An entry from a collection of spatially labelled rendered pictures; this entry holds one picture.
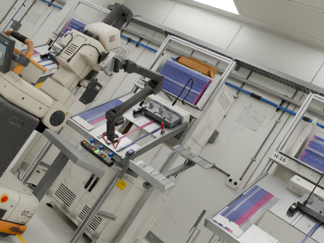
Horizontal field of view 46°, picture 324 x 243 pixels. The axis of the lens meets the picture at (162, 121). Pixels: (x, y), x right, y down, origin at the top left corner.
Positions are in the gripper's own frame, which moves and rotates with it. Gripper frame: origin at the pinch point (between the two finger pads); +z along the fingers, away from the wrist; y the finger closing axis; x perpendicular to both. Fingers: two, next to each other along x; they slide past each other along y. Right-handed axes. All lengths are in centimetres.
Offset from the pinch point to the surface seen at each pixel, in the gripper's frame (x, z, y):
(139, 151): -18.7, 9.3, -9.6
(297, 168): -81, 2, -103
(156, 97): -74, 0, 28
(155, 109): -62, 2, 17
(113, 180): 8.0, 20.3, -12.4
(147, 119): -53, 8, 17
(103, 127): -18.2, 8.5, 31.5
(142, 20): -246, 16, 227
